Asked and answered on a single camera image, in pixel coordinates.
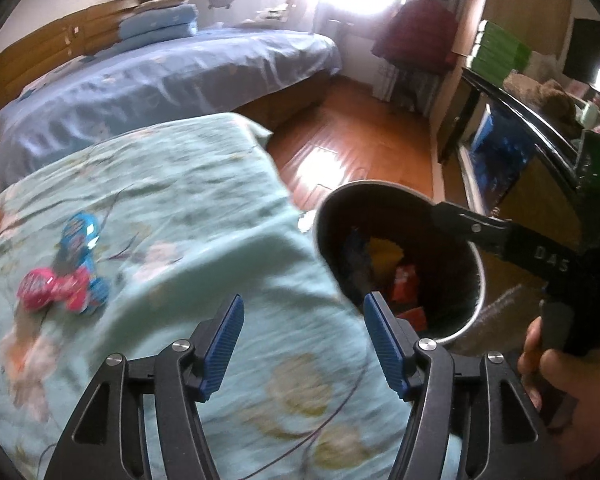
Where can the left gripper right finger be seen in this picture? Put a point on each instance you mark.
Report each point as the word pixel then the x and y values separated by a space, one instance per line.
pixel 479 398

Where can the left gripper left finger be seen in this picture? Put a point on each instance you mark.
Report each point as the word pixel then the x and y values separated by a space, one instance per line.
pixel 105 437

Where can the pink snack pouch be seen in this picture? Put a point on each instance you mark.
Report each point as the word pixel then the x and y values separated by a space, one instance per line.
pixel 43 286

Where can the blue snack pouch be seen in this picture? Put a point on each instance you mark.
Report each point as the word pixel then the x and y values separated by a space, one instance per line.
pixel 77 243

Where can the black round trash bin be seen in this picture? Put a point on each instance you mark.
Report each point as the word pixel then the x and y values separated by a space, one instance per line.
pixel 378 236

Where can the person right hand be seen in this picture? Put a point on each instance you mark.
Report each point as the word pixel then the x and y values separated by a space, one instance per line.
pixel 575 428

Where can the teal floral bed cover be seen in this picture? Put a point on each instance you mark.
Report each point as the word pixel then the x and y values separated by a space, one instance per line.
pixel 193 213

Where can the green stacked boxes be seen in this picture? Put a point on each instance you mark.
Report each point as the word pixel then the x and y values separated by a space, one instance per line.
pixel 496 53

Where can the blue bed sheet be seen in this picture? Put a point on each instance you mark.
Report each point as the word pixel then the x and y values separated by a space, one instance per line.
pixel 215 71

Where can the wooden headboard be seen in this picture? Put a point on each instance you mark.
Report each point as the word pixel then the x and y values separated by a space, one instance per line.
pixel 81 33

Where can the folded blue quilt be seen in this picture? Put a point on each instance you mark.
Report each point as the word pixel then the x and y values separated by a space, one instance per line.
pixel 155 19

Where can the grey bed guard rail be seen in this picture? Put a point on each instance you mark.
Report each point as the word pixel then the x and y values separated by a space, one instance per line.
pixel 299 15

